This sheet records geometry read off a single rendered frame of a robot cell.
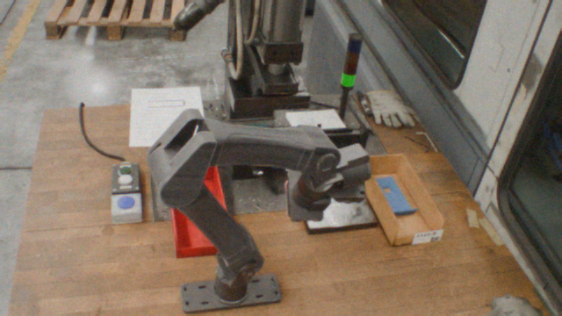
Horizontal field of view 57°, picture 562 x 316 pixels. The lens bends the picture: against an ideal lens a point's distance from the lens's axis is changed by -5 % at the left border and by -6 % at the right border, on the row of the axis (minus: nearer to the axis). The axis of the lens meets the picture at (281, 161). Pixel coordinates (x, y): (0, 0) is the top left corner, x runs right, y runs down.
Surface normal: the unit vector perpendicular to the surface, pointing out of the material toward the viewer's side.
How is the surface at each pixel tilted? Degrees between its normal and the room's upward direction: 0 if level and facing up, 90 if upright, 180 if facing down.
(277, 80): 0
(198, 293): 0
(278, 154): 86
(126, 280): 0
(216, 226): 89
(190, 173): 90
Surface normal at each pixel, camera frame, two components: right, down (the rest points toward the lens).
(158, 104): 0.11, -0.78
